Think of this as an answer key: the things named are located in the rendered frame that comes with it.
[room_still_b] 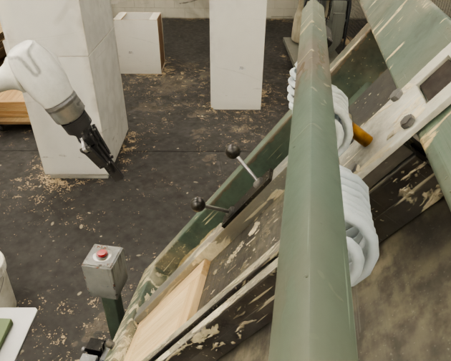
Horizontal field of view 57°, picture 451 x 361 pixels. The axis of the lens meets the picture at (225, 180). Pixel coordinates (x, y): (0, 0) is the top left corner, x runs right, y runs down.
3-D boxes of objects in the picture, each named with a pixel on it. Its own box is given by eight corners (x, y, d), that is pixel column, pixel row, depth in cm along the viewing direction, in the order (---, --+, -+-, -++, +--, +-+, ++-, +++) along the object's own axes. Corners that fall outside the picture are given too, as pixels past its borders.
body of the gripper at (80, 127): (81, 119, 109) (101, 145, 114) (86, 103, 115) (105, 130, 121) (56, 130, 110) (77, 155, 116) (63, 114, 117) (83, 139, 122)
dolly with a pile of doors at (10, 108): (16, 108, 488) (8, 82, 471) (60, 108, 488) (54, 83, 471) (-9, 132, 437) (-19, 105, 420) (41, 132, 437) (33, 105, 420)
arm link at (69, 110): (76, 84, 112) (89, 102, 116) (48, 97, 114) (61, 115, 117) (70, 100, 105) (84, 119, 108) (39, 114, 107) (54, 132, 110)
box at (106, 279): (101, 275, 174) (94, 242, 164) (129, 278, 172) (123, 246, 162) (89, 297, 164) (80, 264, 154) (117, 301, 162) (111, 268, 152)
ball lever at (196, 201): (228, 211, 111) (185, 201, 103) (237, 203, 109) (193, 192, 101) (232, 223, 109) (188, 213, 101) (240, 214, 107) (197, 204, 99)
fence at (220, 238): (148, 314, 142) (138, 308, 141) (351, 114, 91) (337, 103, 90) (143, 326, 138) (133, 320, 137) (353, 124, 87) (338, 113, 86)
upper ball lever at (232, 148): (261, 189, 104) (228, 150, 107) (270, 180, 102) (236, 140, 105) (253, 193, 101) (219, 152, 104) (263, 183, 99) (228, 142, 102)
